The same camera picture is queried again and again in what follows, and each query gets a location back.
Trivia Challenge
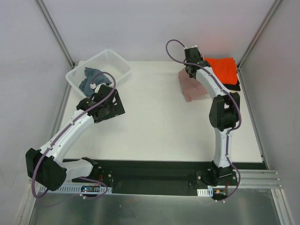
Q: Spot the pink t shirt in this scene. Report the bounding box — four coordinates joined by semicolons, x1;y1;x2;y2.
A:
178;68;208;102

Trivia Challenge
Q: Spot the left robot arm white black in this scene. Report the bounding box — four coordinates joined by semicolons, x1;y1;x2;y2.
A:
25;85;125;191

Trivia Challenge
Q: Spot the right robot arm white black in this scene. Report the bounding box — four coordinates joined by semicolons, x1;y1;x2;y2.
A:
184;45;241;186

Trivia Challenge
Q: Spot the orange folded t shirt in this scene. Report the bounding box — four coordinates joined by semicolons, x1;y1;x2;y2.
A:
205;57;238;85

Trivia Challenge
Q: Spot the blue grey t shirt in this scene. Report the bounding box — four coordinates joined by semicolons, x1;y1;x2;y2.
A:
79;67;112;97

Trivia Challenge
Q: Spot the white plastic laundry basket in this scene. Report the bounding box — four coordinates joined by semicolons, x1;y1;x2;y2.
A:
66;49;131;98

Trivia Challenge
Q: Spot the black folded t shirt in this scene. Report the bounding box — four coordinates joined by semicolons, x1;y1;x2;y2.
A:
224;73;241;91

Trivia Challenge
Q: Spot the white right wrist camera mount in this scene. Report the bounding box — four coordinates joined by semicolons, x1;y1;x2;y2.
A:
184;45;202;57

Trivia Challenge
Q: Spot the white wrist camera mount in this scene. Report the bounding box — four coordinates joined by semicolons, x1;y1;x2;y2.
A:
90;83;101;97
184;45;202;57

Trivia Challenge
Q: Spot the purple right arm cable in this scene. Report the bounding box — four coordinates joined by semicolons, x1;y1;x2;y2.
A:
165;39;242;202

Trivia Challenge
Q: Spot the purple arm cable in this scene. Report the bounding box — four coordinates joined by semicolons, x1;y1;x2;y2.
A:
31;72;117;200
165;39;242;202

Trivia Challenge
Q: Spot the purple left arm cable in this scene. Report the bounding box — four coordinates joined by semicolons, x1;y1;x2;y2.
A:
31;72;117;200

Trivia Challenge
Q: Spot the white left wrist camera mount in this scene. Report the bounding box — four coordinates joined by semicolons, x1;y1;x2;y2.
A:
90;83;101;97

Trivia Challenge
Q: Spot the left white cable duct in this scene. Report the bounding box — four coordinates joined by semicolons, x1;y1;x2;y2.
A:
48;184;112;195

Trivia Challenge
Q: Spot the white cable duct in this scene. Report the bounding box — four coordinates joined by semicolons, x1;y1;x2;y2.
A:
48;184;112;195
196;187;228;197

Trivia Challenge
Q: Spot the right aluminium frame post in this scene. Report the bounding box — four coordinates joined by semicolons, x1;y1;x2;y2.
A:
237;0;282;70

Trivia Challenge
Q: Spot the aluminium frame post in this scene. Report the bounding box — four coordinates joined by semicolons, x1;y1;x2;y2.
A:
237;0;282;70
34;0;75;68

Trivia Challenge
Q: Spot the right white cable duct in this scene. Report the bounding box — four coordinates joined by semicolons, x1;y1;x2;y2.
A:
196;187;228;197

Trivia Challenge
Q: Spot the left aluminium frame post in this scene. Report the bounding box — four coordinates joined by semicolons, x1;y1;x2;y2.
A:
34;0;75;68

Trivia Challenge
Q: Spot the aluminium rail profile front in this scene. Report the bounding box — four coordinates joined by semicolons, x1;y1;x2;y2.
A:
29;168;285;188

